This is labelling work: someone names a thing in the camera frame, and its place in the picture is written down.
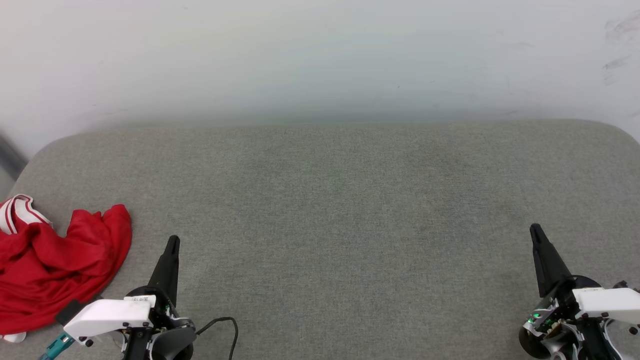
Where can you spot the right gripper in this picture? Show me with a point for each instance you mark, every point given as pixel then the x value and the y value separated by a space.
pixel 607 302

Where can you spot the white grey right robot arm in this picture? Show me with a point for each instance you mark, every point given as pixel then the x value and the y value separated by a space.
pixel 570 342

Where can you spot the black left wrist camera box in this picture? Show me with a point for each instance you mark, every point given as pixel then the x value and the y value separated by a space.
pixel 70 311

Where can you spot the grey fabric sofa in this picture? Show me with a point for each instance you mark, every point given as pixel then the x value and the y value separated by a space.
pixel 340 225

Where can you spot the red basketball jersey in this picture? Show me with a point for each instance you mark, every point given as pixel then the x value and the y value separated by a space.
pixel 55 260

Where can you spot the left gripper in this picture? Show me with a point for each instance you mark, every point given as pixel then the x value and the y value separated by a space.
pixel 112 315

